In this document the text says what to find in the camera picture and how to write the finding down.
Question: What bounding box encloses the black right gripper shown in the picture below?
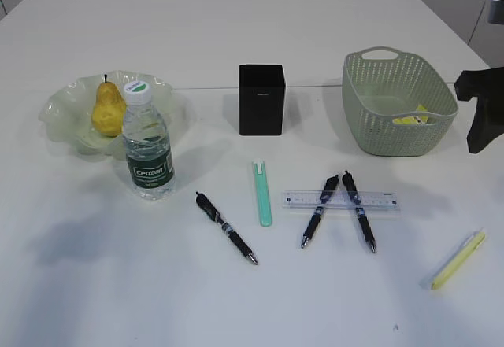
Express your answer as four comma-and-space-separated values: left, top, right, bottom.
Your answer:
454, 67, 504, 153

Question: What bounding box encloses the yellow sticky note packet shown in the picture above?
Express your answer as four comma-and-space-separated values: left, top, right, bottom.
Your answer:
392, 115, 429, 125

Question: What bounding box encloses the yellow pen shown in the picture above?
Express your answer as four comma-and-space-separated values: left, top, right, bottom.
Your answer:
430, 230, 486, 290

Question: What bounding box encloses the mint green pen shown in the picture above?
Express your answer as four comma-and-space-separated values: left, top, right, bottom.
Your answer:
253, 160, 272, 227

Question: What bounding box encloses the clear water bottle green label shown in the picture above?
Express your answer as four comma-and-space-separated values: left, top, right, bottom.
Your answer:
122, 80, 175, 201

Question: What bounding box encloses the yellow pear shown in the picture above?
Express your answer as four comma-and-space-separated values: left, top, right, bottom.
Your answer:
91, 74, 127, 137

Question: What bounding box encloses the green woven plastic basket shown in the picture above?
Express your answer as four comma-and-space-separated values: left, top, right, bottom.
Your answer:
342, 46, 458, 157

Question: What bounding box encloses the clear plastic ruler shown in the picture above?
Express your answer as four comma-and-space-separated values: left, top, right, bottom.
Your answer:
281, 190, 400, 211

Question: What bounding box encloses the black pen right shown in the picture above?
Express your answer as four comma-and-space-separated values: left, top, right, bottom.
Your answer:
342, 171, 376, 253

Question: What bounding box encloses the black pen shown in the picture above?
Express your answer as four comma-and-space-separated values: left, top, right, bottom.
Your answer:
300, 175, 339, 249
342, 171, 376, 253
195, 192, 259, 265

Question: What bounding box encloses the black pen middle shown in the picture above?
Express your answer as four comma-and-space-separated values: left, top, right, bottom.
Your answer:
300, 175, 339, 249

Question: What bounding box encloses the black square pen holder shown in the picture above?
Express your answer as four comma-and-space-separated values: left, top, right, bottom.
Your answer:
239, 64, 286, 136

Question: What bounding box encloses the black pen left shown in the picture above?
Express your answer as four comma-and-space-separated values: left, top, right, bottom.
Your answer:
195, 192, 259, 265

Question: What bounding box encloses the frosted green wavy plate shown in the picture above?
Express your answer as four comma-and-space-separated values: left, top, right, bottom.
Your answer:
39, 70, 183, 160

